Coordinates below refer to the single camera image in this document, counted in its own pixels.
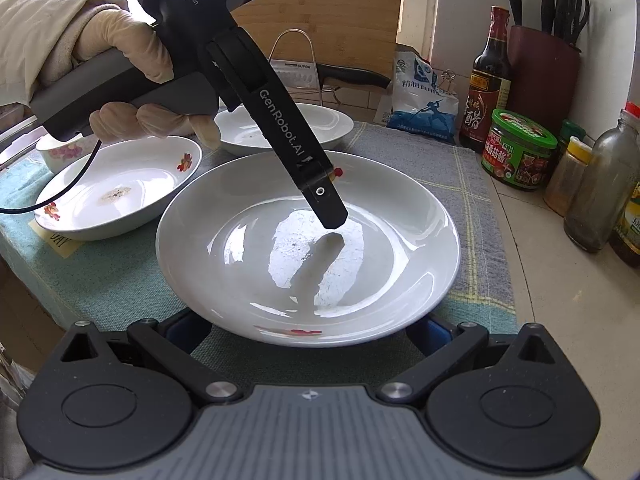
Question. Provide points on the clear glass bottle red cap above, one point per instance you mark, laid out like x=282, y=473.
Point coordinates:
x=607, y=183

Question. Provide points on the white floral bowl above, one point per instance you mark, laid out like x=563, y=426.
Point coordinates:
x=58, y=155

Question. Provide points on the green lid small jar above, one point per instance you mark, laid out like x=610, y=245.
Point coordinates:
x=567, y=131

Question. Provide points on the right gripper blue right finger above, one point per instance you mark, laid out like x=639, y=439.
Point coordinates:
x=447, y=350

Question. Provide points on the dark vinegar bottle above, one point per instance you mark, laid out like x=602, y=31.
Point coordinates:
x=490, y=83

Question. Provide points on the yellow lid spice jar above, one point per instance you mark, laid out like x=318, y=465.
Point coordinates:
x=566, y=178

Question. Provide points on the kitchen knife black handle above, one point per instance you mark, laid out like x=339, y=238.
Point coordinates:
x=348, y=75

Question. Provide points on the left gloved hand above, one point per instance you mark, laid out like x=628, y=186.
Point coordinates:
x=119, y=121

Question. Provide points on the wire cutting board stand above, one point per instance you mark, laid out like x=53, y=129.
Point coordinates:
x=299, y=76

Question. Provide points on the grey checked table mat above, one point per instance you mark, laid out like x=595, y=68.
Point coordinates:
x=48, y=284

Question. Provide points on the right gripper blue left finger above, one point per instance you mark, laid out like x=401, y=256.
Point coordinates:
x=167, y=346

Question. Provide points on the green lid mushroom sauce jar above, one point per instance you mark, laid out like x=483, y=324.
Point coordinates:
x=517, y=150

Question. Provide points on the dark red knife block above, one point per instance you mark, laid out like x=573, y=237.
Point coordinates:
x=545, y=61

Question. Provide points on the white jacket sleeve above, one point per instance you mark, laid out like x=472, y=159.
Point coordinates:
x=30, y=30

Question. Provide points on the white blue salt bag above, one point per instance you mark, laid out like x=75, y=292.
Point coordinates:
x=419, y=100

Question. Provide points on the white plate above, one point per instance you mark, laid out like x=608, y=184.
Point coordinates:
x=240, y=136
x=241, y=247
x=128, y=184

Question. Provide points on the oil bottle yellow label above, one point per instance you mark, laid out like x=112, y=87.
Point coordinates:
x=625, y=238

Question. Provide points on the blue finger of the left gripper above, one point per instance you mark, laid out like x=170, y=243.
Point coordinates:
x=254, y=85

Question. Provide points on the bamboo cutting board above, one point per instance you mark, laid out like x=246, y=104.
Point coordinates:
x=348, y=33

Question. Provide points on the white plate back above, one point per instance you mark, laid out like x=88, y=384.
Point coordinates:
x=240, y=136

